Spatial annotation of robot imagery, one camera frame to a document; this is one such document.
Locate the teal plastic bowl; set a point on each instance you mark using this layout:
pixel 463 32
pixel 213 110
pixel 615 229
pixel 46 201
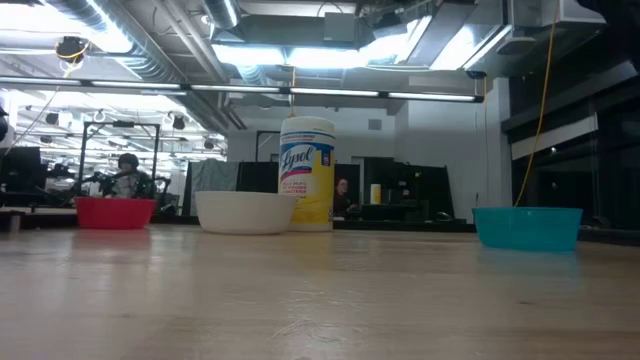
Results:
pixel 527 229

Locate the square wall vent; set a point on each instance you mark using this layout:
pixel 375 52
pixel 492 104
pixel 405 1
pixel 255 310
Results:
pixel 375 124

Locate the small yellow background canister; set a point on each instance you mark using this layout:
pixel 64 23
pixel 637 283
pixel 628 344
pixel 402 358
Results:
pixel 375 194

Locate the black cabinet block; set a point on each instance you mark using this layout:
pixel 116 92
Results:
pixel 415 190

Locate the person seated at desk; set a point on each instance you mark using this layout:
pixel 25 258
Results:
pixel 128 161

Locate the black metal frame stand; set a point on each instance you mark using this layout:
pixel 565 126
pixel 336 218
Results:
pixel 120 124

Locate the person behind black partition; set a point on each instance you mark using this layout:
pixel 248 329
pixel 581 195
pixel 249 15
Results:
pixel 342 192

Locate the black partition panel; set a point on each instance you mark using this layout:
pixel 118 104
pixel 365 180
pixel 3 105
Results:
pixel 257 176

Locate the silver spiral air duct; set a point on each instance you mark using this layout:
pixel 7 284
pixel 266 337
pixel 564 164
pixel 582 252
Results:
pixel 145 55

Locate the long ceiling light bar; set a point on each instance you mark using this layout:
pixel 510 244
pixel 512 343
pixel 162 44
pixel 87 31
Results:
pixel 240 88

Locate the black ceiling security camera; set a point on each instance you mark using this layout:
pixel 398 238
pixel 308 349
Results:
pixel 476 74

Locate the white bowl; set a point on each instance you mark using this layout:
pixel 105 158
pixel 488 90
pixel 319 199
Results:
pixel 244 215

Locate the black computer monitor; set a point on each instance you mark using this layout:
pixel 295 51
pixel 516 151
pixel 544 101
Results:
pixel 20 167

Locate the red plastic bowl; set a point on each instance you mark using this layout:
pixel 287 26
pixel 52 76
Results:
pixel 115 214

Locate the yellow Lysol wipes canister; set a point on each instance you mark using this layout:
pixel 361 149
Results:
pixel 312 175

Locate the grey draped cloth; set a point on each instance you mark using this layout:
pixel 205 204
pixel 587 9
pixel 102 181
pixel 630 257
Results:
pixel 215 175

